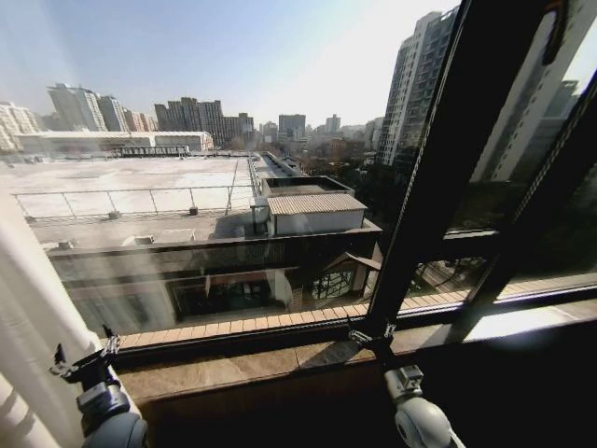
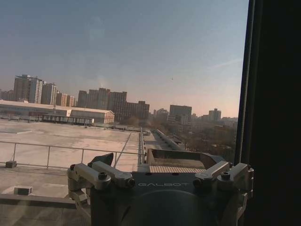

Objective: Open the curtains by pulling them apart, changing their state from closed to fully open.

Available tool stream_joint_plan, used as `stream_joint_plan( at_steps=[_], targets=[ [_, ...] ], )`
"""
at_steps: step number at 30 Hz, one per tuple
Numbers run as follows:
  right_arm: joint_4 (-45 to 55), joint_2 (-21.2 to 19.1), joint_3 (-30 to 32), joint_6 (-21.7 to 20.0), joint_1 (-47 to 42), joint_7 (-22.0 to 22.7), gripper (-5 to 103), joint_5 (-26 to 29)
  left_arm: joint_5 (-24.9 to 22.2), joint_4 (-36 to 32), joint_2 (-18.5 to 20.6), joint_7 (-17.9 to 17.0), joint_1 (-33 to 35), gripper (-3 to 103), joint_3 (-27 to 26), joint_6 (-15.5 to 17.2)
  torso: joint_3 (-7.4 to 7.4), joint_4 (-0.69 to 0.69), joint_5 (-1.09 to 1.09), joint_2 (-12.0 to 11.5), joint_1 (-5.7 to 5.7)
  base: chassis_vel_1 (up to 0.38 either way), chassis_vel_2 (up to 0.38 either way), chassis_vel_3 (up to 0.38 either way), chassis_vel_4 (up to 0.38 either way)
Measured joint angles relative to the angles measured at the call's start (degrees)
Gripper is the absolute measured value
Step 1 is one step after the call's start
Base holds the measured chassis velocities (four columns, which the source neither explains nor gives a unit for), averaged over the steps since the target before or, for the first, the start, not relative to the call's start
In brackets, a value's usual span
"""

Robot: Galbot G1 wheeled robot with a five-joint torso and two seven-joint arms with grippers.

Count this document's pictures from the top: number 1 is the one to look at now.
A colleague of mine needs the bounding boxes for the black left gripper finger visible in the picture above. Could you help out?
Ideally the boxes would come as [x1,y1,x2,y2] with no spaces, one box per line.
[99,324,123,358]
[48,343,79,377]

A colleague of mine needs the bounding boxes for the white sheer curtain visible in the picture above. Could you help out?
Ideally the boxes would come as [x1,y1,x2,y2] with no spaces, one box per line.
[0,184,142,448]

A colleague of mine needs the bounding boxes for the brown stone window sill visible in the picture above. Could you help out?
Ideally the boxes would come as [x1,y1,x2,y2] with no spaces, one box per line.
[111,298,597,408]

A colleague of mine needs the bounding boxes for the corrugated roof shed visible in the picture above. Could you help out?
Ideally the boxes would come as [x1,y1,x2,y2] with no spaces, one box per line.
[265,191,369,237]

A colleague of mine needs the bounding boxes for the metal rooftop railing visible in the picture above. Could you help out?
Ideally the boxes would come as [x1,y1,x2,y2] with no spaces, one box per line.
[10,183,258,221]

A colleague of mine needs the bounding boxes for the low flat-roofed building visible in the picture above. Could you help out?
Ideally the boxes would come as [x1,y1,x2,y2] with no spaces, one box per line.
[0,147,384,335]

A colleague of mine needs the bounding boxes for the long white hall building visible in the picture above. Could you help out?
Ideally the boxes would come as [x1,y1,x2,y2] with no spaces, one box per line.
[12,130,215,154]

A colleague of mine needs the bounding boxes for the tall grey apartment tower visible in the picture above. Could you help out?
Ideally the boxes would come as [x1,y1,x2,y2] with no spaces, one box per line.
[374,4,462,170]

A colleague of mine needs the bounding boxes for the dark apartment block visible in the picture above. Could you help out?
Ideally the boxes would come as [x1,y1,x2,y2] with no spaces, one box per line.
[153,96,256,148]

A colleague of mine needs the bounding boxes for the dark window frame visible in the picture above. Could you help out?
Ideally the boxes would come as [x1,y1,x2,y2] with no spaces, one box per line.
[109,0,597,363]

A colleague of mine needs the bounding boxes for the beaded curtain pull chain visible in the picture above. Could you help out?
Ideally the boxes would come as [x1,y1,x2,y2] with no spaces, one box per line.
[511,111,577,225]
[399,88,452,225]

